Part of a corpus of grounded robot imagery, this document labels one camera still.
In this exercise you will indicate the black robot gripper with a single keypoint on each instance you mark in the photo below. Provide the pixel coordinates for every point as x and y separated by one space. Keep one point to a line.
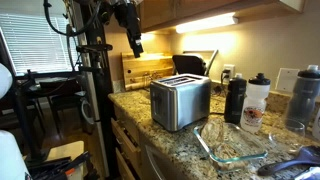
126 16

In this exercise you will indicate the brown bread slice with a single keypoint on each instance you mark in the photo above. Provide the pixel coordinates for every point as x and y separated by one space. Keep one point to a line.
211 133

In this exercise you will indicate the stainless steel toaster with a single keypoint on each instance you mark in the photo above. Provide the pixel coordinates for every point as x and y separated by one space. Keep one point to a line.
180 103

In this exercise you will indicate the clear drinking glass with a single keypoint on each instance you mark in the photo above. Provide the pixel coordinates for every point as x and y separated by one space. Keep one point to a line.
286 136

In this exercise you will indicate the wooden cutting board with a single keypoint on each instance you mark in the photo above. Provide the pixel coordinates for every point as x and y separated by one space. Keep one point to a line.
143 70

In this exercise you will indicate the wooden upper cabinet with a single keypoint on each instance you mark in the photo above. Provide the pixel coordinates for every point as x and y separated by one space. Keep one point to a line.
160 11

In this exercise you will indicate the black metal stand pole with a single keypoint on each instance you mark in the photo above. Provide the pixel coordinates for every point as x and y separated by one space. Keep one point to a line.
100 83

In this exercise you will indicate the black countertop grill appliance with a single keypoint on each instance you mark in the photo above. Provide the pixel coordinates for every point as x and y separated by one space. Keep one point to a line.
188 65

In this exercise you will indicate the under-cabinet light bar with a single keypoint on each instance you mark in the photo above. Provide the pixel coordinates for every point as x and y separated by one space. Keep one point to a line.
206 23

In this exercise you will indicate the dark chair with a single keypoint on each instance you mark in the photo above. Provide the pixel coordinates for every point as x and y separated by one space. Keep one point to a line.
66 100

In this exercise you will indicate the dark dining table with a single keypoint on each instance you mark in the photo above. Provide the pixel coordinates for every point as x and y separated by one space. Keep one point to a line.
46 81

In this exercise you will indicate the wooden drawer cabinet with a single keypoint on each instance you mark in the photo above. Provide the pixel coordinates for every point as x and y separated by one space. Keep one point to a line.
128 146

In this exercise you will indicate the window with white blinds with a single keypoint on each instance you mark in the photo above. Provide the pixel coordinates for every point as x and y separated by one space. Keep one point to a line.
33 43

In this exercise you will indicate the beige tabletop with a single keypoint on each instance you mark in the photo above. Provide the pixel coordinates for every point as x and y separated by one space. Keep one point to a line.
63 150

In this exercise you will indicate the white water bottle black cap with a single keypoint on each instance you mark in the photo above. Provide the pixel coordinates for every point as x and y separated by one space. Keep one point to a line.
253 106

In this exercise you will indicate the white rounded container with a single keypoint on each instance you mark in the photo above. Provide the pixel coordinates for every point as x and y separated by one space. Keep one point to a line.
11 160
4 80

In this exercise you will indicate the pile of black clamps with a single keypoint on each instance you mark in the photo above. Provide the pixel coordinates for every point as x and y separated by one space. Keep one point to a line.
50 168

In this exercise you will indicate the rectangular glass dish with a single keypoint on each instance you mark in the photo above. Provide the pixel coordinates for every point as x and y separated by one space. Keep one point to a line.
253 146

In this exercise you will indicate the smoky grey water bottle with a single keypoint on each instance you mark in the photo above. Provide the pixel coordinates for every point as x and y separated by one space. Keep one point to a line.
303 96

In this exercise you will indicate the purple plastic spatula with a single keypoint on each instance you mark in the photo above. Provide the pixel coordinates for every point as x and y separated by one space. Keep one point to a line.
300 158

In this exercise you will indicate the pale blue plastic wrap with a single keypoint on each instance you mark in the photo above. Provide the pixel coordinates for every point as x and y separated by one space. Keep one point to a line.
310 174

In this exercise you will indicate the white wall outlet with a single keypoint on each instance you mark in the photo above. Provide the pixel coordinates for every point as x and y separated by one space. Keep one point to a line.
231 68

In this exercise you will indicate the white blank wall plate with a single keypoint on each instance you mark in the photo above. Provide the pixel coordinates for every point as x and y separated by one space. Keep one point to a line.
286 80

